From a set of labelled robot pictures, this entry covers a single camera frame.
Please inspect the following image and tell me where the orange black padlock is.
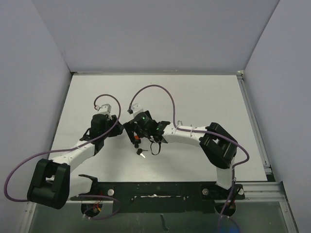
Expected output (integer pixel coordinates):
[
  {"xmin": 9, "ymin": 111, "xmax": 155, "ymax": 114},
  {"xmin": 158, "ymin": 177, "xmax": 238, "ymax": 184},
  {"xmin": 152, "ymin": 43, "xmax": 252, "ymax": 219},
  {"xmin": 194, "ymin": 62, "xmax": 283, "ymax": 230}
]
[{"xmin": 132, "ymin": 135, "xmax": 141, "ymax": 149}]

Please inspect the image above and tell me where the black headed key bunch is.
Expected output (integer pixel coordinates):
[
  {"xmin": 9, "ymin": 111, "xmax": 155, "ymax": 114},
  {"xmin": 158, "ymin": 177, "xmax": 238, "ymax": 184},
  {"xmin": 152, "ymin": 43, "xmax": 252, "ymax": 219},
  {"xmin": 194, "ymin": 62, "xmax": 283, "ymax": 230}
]
[{"xmin": 136, "ymin": 148, "xmax": 148, "ymax": 159}]

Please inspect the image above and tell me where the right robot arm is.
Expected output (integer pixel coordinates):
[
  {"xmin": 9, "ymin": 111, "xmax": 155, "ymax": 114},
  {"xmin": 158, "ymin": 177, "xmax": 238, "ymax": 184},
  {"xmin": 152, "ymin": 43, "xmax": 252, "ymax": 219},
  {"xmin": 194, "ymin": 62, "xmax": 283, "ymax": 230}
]
[{"xmin": 123, "ymin": 111, "xmax": 237, "ymax": 199}]

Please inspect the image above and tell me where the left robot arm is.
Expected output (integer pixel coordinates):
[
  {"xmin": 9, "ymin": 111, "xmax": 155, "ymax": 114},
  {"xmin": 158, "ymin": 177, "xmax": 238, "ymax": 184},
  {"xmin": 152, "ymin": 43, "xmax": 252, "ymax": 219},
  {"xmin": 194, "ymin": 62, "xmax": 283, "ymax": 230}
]
[{"xmin": 27, "ymin": 113, "xmax": 123, "ymax": 209}]

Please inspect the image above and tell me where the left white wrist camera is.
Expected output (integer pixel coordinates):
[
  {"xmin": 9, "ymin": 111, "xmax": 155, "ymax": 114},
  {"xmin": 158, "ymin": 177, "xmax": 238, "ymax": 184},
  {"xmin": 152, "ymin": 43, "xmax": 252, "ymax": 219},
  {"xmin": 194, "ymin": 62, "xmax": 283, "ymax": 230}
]
[{"xmin": 93, "ymin": 104, "xmax": 112, "ymax": 120}]

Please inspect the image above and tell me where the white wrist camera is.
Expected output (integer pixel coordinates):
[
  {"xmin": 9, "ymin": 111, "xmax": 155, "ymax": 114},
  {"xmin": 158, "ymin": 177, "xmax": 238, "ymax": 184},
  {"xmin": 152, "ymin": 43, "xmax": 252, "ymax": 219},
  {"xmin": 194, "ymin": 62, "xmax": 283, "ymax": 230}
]
[
  {"xmin": 127, "ymin": 103, "xmax": 144, "ymax": 118},
  {"xmin": 93, "ymin": 104, "xmax": 112, "ymax": 120}
]

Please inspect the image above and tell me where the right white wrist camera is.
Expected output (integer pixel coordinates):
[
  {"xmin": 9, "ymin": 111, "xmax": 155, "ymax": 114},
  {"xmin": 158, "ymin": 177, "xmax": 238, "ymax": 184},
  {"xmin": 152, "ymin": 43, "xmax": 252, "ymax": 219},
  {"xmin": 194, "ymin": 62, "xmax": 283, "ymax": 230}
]
[{"xmin": 127, "ymin": 103, "xmax": 144, "ymax": 118}]

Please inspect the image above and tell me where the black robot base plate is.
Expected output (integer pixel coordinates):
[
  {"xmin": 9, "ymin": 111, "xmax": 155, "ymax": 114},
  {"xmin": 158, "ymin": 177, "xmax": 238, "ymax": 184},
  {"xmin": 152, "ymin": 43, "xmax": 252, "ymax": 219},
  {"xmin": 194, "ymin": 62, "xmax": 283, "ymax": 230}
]
[{"xmin": 70, "ymin": 181, "xmax": 245, "ymax": 214}]

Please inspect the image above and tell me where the aluminium table frame rail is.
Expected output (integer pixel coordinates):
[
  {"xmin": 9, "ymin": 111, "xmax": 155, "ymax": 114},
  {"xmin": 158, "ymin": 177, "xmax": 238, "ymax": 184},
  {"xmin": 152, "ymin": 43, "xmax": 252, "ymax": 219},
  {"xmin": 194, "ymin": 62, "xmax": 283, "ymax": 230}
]
[{"xmin": 237, "ymin": 70, "xmax": 298, "ymax": 233}]

